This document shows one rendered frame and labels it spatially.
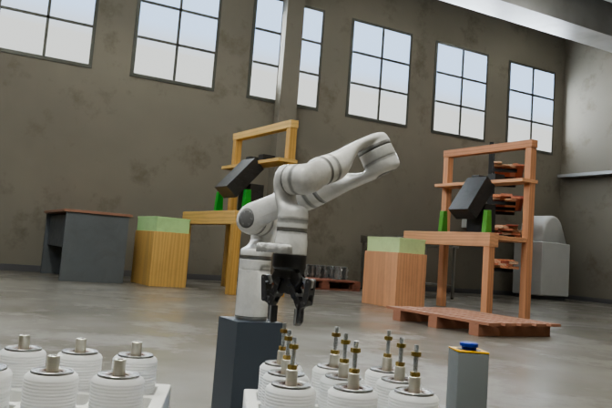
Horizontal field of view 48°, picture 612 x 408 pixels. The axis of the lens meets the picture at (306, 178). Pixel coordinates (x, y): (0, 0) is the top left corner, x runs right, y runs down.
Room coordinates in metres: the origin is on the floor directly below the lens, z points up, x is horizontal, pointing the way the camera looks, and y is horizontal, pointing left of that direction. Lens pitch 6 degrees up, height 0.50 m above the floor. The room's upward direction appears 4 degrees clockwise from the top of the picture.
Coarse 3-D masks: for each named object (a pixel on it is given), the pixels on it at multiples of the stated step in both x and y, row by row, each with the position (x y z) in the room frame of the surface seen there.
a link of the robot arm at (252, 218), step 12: (252, 204) 1.95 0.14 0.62; (264, 204) 1.92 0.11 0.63; (300, 204) 1.87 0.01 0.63; (312, 204) 1.86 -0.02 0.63; (240, 216) 1.96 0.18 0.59; (252, 216) 1.94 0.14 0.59; (264, 216) 1.92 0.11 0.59; (276, 216) 1.91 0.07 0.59; (240, 228) 1.97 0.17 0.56; (252, 228) 1.95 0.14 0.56; (264, 228) 1.97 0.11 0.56
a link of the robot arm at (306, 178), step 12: (288, 168) 1.54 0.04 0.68; (300, 168) 1.52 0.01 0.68; (312, 168) 1.53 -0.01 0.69; (324, 168) 1.58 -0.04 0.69; (288, 180) 1.53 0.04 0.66; (300, 180) 1.51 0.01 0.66; (312, 180) 1.53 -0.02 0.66; (324, 180) 1.58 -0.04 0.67; (288, 192) 1.56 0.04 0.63; (300, 192) 1.53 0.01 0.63; (312, 192) 1.55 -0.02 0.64
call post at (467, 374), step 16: (464, 352) 1.52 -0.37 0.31; (448, 368) 1.58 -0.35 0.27; (464, 368) 1.52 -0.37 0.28; (480, 368) 1.53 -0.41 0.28; (448, 384) 1.58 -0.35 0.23; (464, 384) 1.52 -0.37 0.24; (480, 384) 1.53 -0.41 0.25; (448, 400) 1.57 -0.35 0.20; (464, 400) 1.52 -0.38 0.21; (480, 400) 1.53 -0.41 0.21
